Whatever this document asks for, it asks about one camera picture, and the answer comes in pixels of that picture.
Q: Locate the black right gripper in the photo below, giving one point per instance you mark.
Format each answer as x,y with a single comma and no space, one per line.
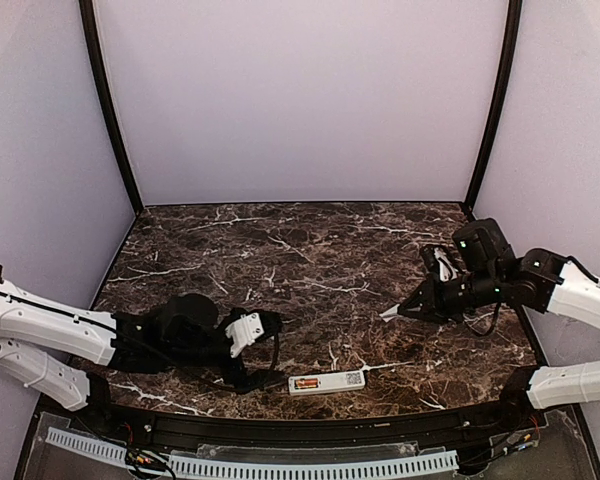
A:
434,298

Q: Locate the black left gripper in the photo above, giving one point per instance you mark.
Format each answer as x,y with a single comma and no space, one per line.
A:
237,368

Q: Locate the white battery cover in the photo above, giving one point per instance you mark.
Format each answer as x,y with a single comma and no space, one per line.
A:
390,314

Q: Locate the white remote control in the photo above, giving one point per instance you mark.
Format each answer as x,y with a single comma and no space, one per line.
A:
330,383

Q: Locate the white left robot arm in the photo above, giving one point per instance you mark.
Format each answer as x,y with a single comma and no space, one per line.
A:
185,332

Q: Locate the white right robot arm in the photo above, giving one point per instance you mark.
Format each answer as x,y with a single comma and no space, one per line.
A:
493,275

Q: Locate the white slotted cable duct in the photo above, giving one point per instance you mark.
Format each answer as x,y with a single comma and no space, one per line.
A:
386,461

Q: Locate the black front table rail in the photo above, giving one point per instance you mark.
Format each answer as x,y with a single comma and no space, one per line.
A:
174,410

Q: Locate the black right frame post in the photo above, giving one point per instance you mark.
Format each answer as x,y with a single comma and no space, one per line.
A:
505,64

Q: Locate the black frame post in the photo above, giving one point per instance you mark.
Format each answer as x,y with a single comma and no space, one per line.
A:
105,98
505,64

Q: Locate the black left frame post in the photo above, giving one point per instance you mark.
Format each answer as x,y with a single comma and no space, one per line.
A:
105,98

